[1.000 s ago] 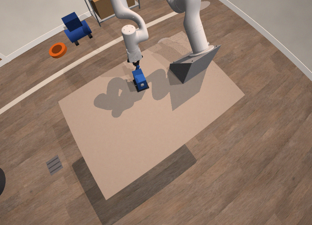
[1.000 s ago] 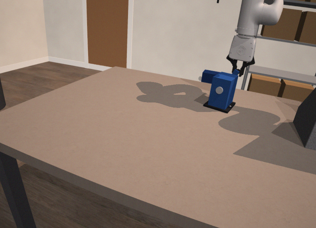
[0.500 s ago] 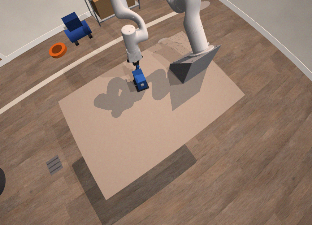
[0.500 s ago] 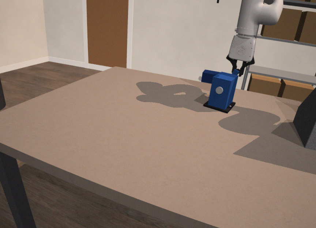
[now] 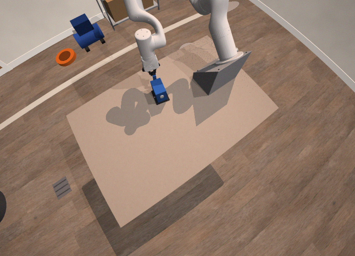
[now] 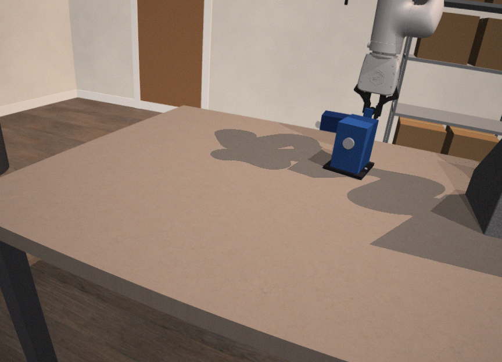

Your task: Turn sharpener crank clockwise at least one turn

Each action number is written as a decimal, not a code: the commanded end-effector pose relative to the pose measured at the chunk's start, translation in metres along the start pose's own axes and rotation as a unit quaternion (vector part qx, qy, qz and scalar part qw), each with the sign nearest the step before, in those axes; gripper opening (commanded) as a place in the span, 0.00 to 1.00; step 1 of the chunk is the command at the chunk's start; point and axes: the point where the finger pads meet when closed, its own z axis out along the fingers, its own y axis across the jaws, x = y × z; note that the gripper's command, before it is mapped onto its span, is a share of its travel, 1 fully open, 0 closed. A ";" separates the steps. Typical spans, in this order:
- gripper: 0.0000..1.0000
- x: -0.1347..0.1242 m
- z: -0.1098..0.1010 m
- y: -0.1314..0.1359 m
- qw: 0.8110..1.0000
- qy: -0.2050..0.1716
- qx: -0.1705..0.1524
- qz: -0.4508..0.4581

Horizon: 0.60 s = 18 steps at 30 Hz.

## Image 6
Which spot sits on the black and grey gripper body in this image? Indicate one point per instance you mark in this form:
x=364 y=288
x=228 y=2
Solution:
x=379 y=74

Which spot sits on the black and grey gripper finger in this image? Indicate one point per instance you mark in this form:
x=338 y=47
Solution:
x=365 y=96
x=382 y=100

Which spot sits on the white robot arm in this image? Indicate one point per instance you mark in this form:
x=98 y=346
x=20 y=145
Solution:
x=396 y=19

